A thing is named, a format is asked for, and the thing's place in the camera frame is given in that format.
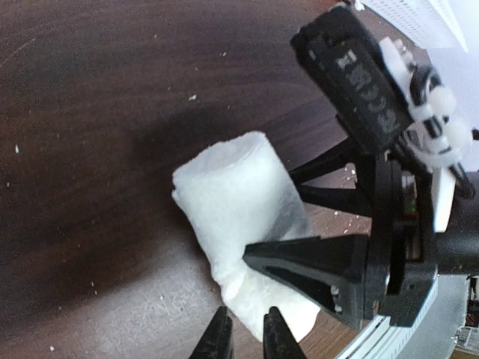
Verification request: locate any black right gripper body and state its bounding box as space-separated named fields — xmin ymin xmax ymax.
xmin=351 ymin=149 xmax=446 ymax=330

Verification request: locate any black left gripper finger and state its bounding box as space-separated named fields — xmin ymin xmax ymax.
xmin=243 ymin=234 xmax=369 ymax=329
xmin=287 ymin=140 xmax=375 ymax=218
xmin=190 ymin=306 xmax=234 ymax=359
xmin=263 ymin=307 xmax=307 ymax=359

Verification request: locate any white towel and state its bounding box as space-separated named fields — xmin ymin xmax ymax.
xmin=172 ymin=131 xmax=320 ymax=341

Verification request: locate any white plastic basket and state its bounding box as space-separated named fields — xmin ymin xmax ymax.
xmin=362 ymin=0 xmax=469 ymax=52

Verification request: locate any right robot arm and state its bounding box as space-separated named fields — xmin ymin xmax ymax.
xmin=290 ymin=139 xmax=478 ymax=327

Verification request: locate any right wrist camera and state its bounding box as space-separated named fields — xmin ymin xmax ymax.
xmin=290 ymin=4 xmax=412 ymax=153

